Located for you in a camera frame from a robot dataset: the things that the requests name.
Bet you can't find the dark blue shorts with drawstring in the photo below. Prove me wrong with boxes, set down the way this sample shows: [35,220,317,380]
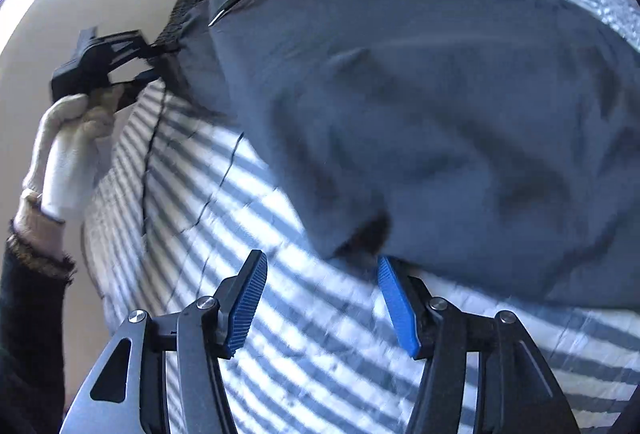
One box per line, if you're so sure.
[150,0,640,310]

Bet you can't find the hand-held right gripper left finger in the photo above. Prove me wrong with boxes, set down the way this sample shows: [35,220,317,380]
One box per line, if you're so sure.
[60,250,268,434]

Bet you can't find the person's left hand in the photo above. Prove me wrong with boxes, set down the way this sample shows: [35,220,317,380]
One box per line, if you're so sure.
[22,87,123,222]

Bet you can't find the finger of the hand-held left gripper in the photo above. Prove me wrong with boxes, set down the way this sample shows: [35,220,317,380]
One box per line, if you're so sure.
[117,30,163,62]
[107,69,161,110]

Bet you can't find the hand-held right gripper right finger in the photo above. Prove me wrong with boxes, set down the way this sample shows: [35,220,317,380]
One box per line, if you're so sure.
[377,255,581,434]

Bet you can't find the person's left forearm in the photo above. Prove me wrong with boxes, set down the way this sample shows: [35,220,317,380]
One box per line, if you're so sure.
[0,194,76,434]

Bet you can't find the blue striped quilt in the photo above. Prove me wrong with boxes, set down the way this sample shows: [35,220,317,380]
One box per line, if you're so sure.
[82,0,640,434]

